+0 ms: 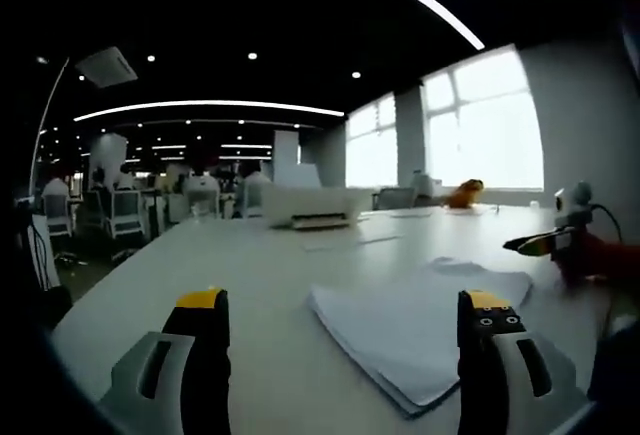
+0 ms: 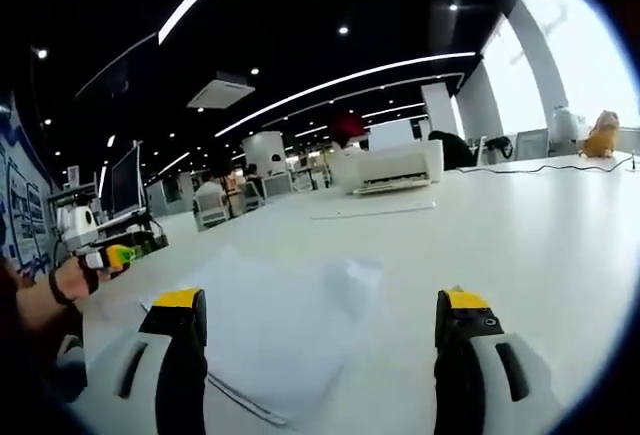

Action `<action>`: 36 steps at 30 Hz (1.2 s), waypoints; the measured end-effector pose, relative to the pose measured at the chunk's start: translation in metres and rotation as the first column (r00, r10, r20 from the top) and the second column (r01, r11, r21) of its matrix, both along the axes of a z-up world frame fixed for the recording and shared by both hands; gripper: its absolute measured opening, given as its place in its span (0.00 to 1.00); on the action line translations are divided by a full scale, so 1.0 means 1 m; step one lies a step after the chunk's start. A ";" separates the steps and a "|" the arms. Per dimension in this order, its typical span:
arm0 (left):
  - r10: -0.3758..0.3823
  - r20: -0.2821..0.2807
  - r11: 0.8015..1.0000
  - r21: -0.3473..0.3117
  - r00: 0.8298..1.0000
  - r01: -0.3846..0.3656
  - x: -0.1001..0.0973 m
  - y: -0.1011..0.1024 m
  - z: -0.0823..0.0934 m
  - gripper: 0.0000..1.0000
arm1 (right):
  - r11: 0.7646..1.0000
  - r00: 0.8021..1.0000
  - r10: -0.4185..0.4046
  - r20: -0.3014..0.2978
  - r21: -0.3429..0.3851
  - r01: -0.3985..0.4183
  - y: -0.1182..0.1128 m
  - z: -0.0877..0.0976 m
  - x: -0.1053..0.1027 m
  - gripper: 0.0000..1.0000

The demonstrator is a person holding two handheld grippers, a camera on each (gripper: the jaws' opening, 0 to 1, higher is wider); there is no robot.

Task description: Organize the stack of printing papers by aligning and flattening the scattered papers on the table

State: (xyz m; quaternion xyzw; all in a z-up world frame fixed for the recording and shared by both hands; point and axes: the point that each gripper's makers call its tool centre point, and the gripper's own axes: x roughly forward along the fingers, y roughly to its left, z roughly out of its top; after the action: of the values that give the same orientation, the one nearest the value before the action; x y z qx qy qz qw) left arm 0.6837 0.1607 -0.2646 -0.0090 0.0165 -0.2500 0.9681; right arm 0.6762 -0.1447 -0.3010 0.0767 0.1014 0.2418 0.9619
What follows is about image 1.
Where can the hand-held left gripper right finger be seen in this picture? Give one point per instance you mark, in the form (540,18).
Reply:
(480,380)

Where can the orange plush toy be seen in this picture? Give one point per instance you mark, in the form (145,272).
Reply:
(465,195)

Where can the long ceiling light strip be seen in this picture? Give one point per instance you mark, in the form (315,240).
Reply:
(200,103)
(475,41)

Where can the person's right hand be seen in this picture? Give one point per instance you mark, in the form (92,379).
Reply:
(587,257)

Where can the stack of white printing papers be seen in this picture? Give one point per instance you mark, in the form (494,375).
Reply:
(400,325)

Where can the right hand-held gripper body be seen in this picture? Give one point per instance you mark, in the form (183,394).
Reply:
(570,205)

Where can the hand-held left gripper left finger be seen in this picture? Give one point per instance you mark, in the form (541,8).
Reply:
(125,385)

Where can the white table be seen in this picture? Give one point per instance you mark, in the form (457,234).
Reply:
(280,275)

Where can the ceiling air conditioner unit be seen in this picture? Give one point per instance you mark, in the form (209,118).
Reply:
(107,67)

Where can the white printer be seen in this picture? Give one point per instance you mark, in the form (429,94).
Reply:
(310,200)

